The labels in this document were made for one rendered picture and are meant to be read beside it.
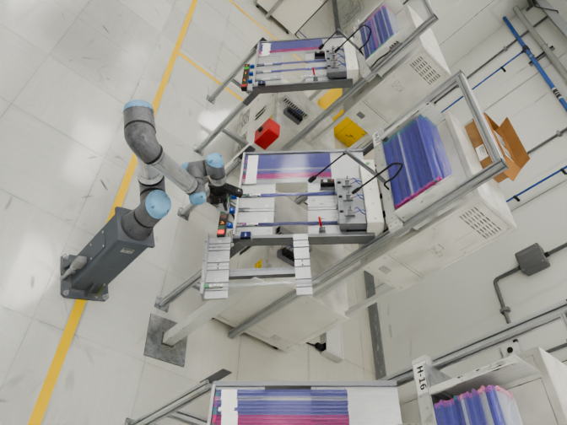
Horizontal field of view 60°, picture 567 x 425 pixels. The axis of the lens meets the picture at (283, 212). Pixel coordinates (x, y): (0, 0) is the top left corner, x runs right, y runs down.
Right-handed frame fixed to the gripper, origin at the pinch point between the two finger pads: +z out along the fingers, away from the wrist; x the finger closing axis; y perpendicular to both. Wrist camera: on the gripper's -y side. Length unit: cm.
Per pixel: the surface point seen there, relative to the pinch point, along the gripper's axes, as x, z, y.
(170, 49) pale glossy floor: -237, 30, 81
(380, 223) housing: 8, 2, -75
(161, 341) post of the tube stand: 35, 65, 42
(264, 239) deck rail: 10.4, 9.5, -18.1
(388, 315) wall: -57, 183, -107
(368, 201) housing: -7, 1, -71
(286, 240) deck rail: 10.4, 11.0, -29.1
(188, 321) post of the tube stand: 34, 47, 23
